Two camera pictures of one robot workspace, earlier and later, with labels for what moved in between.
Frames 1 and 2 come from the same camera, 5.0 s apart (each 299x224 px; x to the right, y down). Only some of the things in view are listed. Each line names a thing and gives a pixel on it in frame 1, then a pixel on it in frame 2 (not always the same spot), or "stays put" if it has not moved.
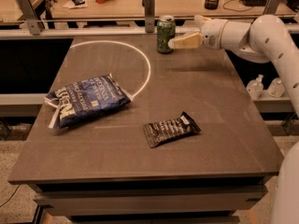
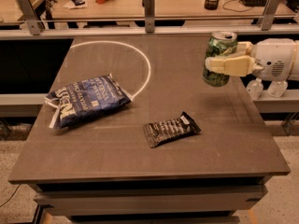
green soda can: [165, 31] → [220, 43]
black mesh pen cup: [211, 2] stays put
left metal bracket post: [33, 19] stays put
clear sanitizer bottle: [255, 87] stays put
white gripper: [212, 32] → [271, 59]
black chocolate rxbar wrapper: [160, 132] stays put
